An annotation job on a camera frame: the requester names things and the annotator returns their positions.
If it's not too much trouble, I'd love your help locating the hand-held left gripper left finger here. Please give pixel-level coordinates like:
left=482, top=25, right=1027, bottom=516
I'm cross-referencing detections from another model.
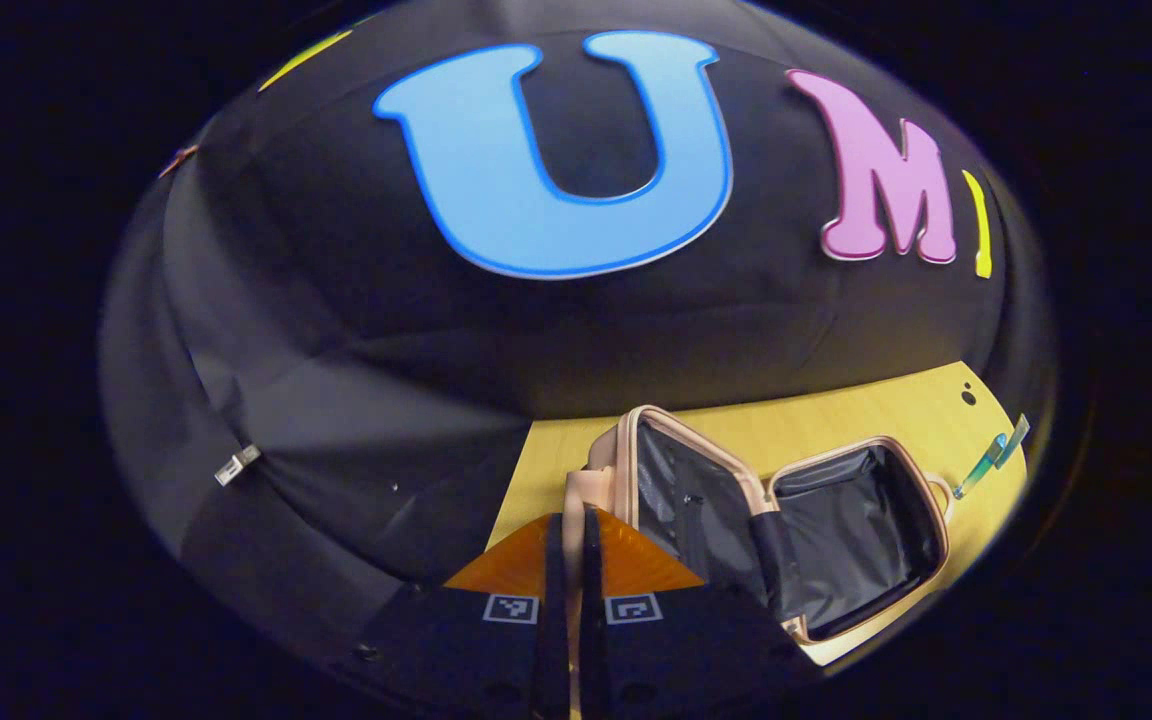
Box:
left=356, top=510, right=573, bottom=720

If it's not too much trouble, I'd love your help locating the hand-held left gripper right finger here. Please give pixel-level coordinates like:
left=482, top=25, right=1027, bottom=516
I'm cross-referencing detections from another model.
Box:
left=581, top=505, right=819, bottom=720

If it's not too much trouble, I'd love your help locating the pink suitcase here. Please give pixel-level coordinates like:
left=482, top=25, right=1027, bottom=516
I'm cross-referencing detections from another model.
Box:
left=564, top=404, right=956, bottom=667

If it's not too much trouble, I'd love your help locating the grey-blue skin care tube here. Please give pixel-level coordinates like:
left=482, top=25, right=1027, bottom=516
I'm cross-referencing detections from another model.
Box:
left=994, top=413, right=1032, bottom=469

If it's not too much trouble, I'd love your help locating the silver cloth clip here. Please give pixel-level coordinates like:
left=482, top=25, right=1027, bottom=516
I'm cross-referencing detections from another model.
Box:
left=214, top=444, right=263, bottom=488

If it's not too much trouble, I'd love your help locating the black backdrop cloth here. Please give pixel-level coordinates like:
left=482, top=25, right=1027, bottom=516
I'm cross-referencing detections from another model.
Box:
left=101, top=0, right=1055, bottom=641

